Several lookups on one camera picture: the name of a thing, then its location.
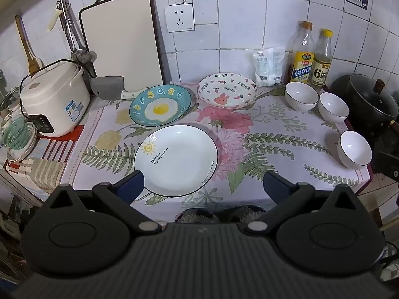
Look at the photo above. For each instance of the blue plate with egg print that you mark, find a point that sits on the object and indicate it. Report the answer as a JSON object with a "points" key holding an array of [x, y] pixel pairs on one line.
{"points": [[160, 107]]}

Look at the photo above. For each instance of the wooden spatula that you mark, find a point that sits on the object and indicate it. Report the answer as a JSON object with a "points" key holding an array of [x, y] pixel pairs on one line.
{"points": [[31, 59]]}

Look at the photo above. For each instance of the black gas stove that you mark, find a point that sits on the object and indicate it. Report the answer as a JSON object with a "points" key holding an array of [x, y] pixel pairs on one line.
{"points": [[386, 158]]}

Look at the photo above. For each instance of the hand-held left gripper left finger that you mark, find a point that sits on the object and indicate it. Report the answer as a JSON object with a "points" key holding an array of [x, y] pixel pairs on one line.
{"points": [[132, 182]]}

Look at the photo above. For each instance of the white wall socket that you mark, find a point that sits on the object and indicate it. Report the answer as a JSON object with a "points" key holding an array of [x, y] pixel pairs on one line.
{"points": [[179, 17]]}

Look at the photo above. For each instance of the cream cutting board black rim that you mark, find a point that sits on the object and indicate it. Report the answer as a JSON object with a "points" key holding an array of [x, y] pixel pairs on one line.
{"points": [[121, 37]]}

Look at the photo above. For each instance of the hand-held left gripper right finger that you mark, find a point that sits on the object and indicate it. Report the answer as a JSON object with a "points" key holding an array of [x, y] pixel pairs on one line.
{"points": [[276, 183]]}

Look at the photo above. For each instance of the metal ladle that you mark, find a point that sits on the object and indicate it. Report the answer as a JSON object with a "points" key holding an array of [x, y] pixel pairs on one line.
{"points": [[81, 55]]}

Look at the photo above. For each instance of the dark fuzzy slipper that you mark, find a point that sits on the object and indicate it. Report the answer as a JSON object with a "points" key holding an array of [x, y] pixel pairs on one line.
{"points": [[196, 215], [243, 214]]}

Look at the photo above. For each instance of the floral tablecloth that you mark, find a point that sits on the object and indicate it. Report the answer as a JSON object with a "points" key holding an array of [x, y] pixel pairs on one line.
{"points": [[265, 124]]}

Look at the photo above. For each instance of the glass pot lid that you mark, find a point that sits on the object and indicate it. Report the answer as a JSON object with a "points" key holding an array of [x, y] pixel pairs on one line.
{"points": [[9, 98]]}

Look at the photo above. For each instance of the white plate with sun print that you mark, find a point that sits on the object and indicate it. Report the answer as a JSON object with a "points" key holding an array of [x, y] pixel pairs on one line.
{"points": [[177, 162]]}

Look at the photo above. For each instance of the green plastic strainer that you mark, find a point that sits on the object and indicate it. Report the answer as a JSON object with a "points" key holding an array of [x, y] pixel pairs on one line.
{"points": [[15, 132]]}

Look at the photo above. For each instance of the white ribbed bowl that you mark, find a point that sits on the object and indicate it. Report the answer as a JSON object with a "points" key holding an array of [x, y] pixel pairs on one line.
{"points": [[333, 107], [354, 149], [300, 95]]}

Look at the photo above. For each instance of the cooking wine bottle yellow label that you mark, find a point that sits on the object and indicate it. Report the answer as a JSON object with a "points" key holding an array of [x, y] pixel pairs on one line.
{"points": [[302, 59]]}

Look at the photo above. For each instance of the red striped cloth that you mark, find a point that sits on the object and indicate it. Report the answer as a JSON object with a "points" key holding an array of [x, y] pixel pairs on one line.
{"points": [[53, 152]]}

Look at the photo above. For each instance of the glass wok lid brown knob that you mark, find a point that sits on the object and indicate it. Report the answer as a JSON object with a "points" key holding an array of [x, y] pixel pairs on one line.
{"points": [[371, 99]]}

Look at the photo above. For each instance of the white seasoning packet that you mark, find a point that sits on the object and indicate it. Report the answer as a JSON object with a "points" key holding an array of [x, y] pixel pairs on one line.
{"points": [[268, 67]]}

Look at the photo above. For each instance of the vinegar bottle with yellow cap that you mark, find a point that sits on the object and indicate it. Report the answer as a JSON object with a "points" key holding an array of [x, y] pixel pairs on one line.
{"points": [[321, 65]]}

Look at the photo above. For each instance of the white rice cooker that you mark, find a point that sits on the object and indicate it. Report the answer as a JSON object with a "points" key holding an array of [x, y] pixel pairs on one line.
{"points": [[56, 99]]}

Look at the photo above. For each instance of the black wok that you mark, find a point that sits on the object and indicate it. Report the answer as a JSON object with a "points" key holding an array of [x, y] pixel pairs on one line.
{"points": [[343, 88]]}

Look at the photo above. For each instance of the white plate with bunny print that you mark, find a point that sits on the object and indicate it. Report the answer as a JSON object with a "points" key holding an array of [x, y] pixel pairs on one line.
{"points": [[227, 92]]}

